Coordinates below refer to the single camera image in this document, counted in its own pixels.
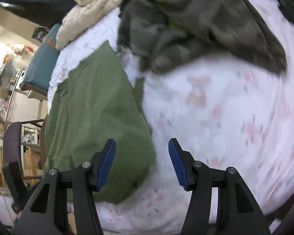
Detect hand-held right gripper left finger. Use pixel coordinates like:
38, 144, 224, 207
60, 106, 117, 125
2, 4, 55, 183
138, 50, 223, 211
13, 138, 116, 235

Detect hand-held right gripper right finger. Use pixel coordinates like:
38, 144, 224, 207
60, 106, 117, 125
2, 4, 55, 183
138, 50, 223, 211
168, 138, 271, 235

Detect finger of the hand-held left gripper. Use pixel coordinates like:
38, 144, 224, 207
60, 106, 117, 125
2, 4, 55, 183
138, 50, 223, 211
2, 161, 28, 201

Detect green pants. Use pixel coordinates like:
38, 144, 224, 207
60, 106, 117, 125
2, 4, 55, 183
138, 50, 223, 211
44, 40, 157, 204

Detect camouflage pants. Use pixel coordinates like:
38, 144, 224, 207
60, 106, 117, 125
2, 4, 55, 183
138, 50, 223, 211
117, 0, 288, 75

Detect brown folding chair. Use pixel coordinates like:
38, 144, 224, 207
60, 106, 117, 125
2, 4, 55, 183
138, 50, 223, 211
2, 119, 48, 177

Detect white printed package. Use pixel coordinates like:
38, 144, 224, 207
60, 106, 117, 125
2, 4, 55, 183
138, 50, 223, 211
22, 127, 38, 144

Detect white floral bed sheet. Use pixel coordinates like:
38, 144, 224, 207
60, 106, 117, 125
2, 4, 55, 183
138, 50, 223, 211
48, 0, 294, 233

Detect beige kitchen base cabinets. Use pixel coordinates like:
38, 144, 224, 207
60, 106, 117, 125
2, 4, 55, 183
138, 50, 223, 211
5, 88, 49, 128

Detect cream quilt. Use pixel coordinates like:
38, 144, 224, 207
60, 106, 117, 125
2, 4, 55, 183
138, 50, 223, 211
56, 0, 135, 51

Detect dark navy hanging jacket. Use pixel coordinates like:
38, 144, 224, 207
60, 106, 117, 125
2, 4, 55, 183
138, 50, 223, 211
0, 0, 76, 28

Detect teal padded bed frame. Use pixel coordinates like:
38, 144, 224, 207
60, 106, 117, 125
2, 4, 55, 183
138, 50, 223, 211
20, 23, 62, 101

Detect black wall poster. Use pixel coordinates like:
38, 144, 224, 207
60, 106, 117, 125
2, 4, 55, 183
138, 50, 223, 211
31, 27, 48, 40

